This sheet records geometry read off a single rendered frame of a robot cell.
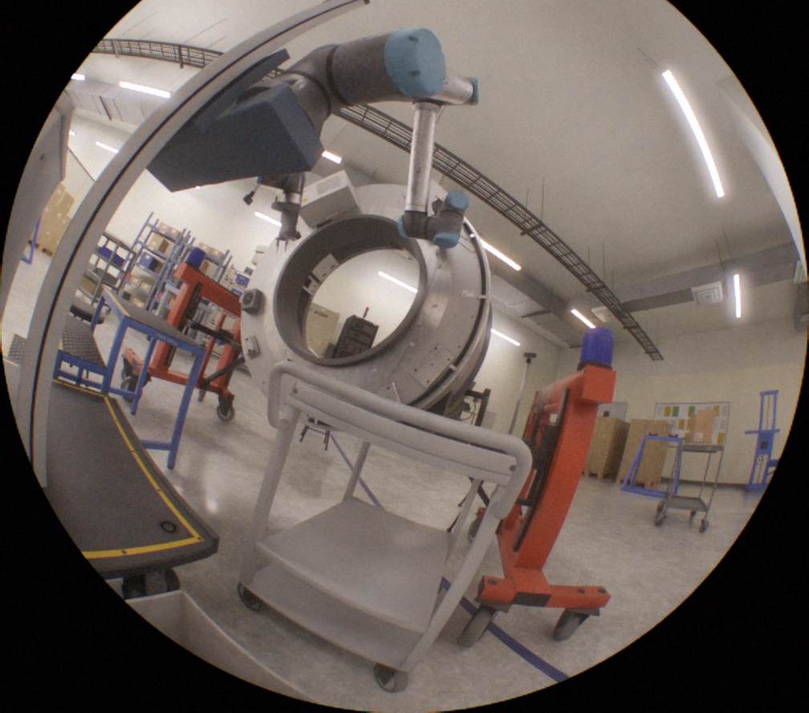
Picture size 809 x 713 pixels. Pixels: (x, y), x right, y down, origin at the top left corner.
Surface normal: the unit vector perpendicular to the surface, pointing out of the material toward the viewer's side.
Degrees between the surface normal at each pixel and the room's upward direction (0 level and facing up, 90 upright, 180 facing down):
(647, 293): 90
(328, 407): 90
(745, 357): 90
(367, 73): 166
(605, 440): 90
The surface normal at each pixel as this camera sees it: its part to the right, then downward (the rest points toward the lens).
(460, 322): -0.23, -0.38
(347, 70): -0.40, 0.65
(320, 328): 0.41, -0.15
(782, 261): -0.86, -0.40
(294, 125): 0.92, 0.22
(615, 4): -0.32, 0.90
